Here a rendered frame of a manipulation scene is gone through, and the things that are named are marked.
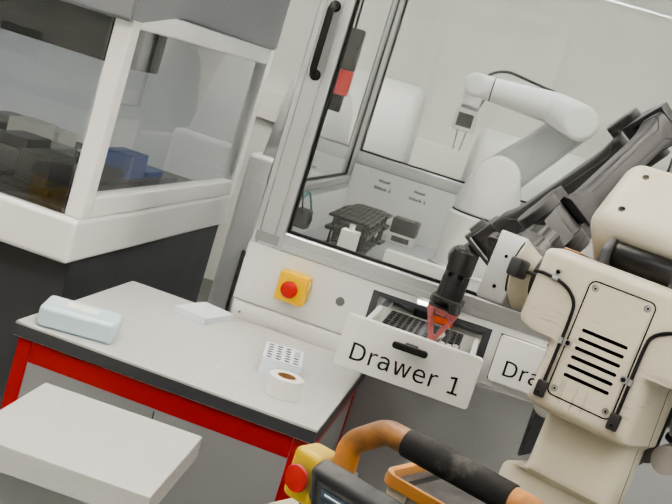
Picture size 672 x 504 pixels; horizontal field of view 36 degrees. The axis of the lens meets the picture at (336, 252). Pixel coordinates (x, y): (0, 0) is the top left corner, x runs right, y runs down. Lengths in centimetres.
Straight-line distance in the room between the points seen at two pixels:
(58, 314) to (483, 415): 102
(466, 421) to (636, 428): 104
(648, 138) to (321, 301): 92
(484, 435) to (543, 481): 91
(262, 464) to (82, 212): 77
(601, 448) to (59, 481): 76
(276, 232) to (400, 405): 51
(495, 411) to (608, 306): 103
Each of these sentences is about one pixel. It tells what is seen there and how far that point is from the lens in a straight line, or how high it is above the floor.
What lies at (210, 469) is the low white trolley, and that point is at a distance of 201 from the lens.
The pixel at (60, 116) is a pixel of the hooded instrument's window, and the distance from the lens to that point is 241.
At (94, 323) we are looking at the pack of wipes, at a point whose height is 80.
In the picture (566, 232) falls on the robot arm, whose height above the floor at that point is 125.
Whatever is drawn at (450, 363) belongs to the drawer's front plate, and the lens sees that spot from 212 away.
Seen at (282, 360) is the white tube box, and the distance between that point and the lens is 214.
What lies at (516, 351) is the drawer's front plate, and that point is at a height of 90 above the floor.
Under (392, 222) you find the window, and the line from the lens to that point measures 246.
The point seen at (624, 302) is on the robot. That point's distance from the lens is 149.
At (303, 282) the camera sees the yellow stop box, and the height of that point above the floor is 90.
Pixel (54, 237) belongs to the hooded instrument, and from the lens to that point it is 242.
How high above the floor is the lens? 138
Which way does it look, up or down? 9 degrees down
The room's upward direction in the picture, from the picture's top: 17 degrees clockwise
